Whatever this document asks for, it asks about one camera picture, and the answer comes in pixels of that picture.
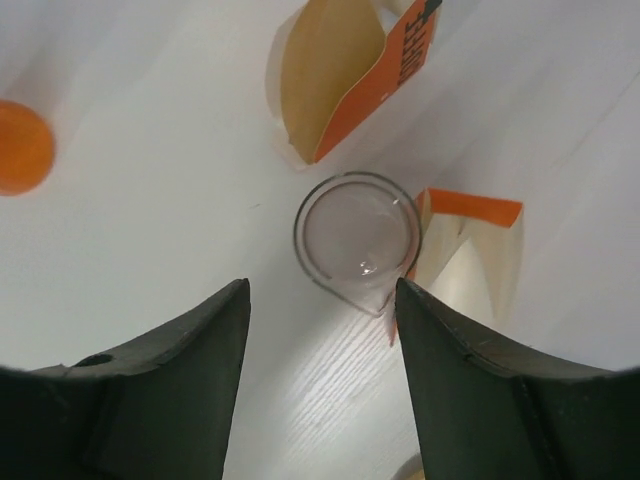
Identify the brown coffee filter pack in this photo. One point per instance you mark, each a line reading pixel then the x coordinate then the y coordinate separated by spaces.
pixel 332 64

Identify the clear glass dripper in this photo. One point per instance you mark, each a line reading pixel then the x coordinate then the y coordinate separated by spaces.
pixel 354 235

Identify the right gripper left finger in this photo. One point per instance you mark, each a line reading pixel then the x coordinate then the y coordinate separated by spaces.
pixel 159 406

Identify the white coffee filter pack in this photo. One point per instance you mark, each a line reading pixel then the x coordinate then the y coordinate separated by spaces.
pixel 471 252

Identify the orange glass beaker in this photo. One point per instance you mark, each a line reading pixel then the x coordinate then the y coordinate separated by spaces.
pixel 27 149

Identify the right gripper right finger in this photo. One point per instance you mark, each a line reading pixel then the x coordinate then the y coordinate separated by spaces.
pixel 488 407

